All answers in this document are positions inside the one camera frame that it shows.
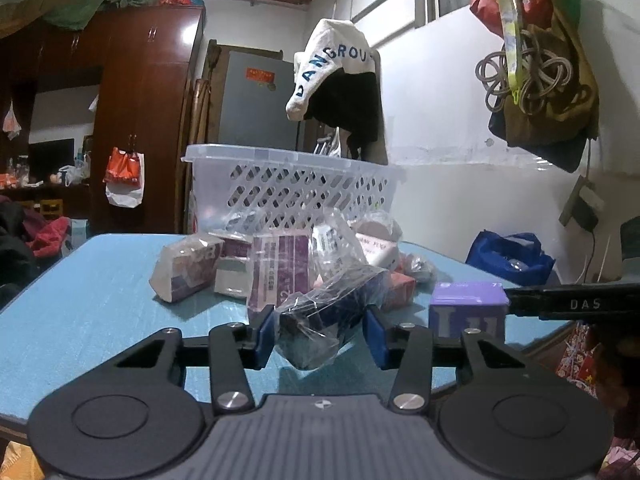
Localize plastic-wrapped dark blue box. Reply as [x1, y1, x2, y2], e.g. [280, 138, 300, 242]
[274, 265, 392, 372]

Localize red clothing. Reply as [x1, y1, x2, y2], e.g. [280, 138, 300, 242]
[27, 216, 72, 257]

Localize brown wooden wardrobe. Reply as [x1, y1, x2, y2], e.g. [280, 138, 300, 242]
[0, 7, 206, 236]

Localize white box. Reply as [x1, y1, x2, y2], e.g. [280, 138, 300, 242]
[214, 255, 251, 299]

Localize clear packet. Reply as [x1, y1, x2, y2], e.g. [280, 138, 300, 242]
[311, 209, 372, 288]

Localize coiled grey rope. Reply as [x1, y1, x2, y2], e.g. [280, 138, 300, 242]
[475, 51, 592, 115]

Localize green cloth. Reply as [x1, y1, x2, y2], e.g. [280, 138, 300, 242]
[42, 0, 112, 32]

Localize person's right hand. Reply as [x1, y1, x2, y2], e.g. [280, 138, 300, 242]
[592, 322, 640, 436]

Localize black hanging bag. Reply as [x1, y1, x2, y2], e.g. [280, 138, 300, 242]
[489, 109, 592, 174]

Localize grey metal door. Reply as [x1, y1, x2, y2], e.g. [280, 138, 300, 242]
[216, 45, 307, 152]

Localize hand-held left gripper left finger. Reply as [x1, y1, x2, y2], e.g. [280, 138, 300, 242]
[112, 305, 277, 416]

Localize floral cloth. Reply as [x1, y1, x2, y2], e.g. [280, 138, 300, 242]
[554, 324, 602, 402]

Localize small white hanging bag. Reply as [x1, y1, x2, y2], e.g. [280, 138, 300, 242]
[2, 101, 22, 141]

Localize white round pack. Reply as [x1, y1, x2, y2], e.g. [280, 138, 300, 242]
[356, 219, 402, 272]

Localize purple striped box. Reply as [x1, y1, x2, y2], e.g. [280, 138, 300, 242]
[247, 232, 313, 312]

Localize yellow-green strap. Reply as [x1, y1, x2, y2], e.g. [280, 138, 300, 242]
[491, 0, 532, 107]

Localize wall power adapter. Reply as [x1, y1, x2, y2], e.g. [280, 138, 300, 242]
[559, 179, 607, 232]

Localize orange and white plastic bag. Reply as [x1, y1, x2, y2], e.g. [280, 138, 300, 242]
[103, 147, 146, 209]

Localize metal crutches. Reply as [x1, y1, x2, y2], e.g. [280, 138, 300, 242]
[314, 132, 342, 157]

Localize black monitor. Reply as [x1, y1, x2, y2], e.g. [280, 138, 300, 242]
[28, 139, 75, 184]

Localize grey item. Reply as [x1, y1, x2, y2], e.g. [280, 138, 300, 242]
[404, 254, 437, 287]

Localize red and white packet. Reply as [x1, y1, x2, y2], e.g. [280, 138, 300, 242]
[384, 270, 418, 309]

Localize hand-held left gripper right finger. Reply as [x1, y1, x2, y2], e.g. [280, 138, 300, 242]
[362, 305, 526, 416]

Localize wooden boards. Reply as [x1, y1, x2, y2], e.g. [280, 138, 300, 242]
[186, 79, 212, 147]

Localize blue fabric bag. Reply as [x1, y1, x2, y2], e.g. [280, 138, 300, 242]
[465, 230, 557, 287]

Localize olive hanging bag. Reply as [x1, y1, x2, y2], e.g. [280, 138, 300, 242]
[500, 7, 599, 147]

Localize black hanging garment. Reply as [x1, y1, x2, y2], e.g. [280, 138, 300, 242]
[304, 67, 389, 166]

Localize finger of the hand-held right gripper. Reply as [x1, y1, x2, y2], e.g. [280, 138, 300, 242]
[504, 285, 546, 319]

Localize small maroon box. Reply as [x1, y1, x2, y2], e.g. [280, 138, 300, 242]
[210, 231, 254, 259]

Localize white bag on desk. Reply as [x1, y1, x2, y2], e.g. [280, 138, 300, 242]
[58, 164, 87, 187]

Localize clear plastic basket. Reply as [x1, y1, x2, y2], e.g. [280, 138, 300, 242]
[181, 144, 407, 241]

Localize grey and purple box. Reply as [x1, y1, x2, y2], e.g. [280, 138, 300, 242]
[150, 237, 223, 304]

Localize white lettered hoodie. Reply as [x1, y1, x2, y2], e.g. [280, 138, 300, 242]
[285, 19, 377, 122]

